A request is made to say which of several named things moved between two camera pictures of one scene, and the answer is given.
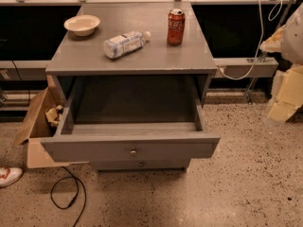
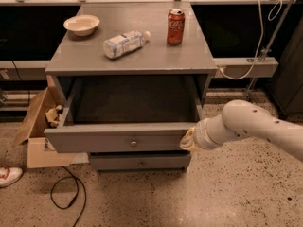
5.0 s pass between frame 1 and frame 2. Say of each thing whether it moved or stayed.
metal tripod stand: stayed
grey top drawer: moved
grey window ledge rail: stayed
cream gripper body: moved
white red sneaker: stayed
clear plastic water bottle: stayed
